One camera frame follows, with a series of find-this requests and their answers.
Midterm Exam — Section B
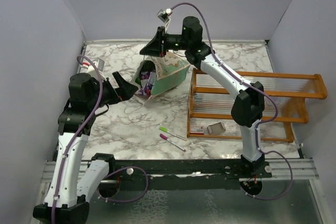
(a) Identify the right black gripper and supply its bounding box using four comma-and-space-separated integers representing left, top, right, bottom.
140, 27, 190, 58

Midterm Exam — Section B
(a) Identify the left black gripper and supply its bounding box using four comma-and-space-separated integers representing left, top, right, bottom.
89, 71, 139, 110

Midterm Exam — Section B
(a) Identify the green printed paper bag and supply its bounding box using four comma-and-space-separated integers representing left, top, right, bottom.
131, 52, 191, 104

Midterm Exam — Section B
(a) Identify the purple snack packet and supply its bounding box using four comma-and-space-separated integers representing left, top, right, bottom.
135, 71, 156, 97

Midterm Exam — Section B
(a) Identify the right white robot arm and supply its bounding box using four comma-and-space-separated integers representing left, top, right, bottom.
140, 16, 265, 177

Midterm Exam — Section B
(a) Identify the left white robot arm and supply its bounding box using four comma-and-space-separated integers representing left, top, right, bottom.
33, 72, 138, 223

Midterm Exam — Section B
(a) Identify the green capped pen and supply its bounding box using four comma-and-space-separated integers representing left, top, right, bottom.
159, 126, 187, 141

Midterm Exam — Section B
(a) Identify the purple capped pen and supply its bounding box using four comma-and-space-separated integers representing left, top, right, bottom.
160, 133, 186, 152

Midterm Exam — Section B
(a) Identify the wooden rack with clear rods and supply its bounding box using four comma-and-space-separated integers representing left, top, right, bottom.
186, 69, 328, 143

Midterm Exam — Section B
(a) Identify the red white card box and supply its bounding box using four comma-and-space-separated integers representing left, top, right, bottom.
190, 126, 204, 135

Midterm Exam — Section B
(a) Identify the small open cardboard box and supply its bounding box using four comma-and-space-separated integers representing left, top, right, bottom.
207, 122, 226, 135

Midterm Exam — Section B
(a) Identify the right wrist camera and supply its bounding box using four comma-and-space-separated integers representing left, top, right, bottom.
157, 8, 173, 31

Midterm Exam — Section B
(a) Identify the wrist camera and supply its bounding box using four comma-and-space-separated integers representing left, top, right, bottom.
157, 8, 173, 31
81, 58, 107, 80

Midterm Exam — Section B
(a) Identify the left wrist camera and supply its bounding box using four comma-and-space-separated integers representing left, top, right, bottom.
81, 58, 107, 80

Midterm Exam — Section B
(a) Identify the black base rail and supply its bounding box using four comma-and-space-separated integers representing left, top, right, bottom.
98, 159, 271, 197

